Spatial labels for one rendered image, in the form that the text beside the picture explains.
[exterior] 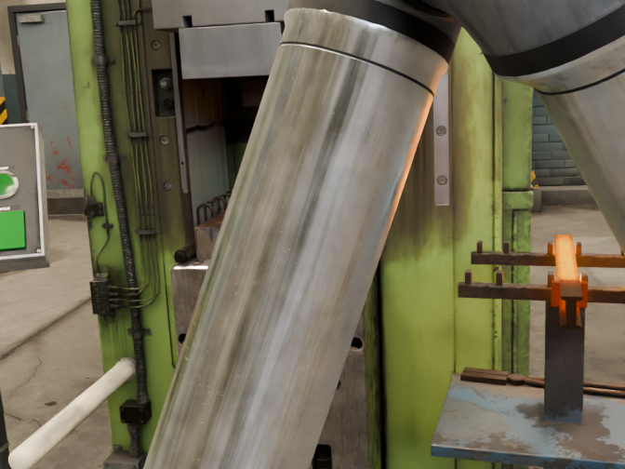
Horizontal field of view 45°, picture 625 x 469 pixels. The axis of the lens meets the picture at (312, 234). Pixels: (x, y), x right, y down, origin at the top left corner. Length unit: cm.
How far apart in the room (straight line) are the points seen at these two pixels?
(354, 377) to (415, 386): 24
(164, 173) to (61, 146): 659
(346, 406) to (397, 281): 29
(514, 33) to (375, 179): 13
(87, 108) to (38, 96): 660
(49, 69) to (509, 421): 734
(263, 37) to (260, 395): 104
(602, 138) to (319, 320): 20
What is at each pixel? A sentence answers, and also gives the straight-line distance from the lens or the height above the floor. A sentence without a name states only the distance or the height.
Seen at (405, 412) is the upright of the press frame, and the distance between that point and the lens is 170.
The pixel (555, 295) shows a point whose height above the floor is 95.
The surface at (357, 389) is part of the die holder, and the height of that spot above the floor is 67.
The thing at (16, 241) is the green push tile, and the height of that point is 99.
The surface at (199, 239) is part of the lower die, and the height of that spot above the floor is 96.
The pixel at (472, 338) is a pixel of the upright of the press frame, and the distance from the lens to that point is 164.
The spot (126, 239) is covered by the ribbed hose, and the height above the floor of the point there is 93.
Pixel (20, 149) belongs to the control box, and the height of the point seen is 115.
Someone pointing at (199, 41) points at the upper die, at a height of 134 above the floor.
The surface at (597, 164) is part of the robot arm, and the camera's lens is 45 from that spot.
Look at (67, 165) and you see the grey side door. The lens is 825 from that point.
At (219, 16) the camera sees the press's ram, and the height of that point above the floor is 138.
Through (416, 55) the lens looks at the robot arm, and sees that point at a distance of 48.
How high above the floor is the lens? 125
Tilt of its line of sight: 12 degrees down
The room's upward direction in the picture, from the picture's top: 3 degrees counter-clockwise
